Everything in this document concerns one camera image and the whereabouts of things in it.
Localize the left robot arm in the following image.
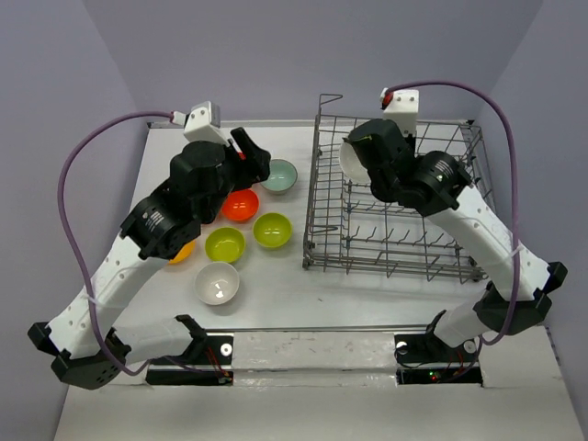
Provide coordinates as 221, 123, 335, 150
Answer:
28, 128, 271, 390

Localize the grey wire dish rack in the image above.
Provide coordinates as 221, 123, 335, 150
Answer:
302, 94, 486, 283

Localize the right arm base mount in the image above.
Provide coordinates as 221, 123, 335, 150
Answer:
394, 311, 482, 385

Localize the beige painted ceramic bowl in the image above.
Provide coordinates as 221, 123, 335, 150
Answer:
339, 141, 370, 184

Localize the lime green bowl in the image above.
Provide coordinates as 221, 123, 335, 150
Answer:
253, 212, 292, 249
205, 227, 246, 264

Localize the yellow bowl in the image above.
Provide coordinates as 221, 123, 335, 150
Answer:
169, 240, 196, 265

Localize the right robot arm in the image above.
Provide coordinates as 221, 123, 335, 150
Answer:
345, 119, 568, 360

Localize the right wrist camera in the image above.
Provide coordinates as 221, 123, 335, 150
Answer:
379, 88, 420, 137

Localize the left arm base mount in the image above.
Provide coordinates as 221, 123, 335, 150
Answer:
145, 314, 234, 387

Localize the lime green bowl left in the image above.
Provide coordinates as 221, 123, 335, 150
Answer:
205, 227, 246, 264

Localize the white bowl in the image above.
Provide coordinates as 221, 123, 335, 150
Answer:
194, 262, 240, 306

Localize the orange round bowl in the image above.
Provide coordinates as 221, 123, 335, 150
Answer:
221, 189, 259, 222

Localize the pale green ceramic bowl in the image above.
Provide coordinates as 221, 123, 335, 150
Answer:
261, 159, 298, 195

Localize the lime green bowl right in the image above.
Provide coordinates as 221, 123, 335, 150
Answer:
253, 212, 292, 249

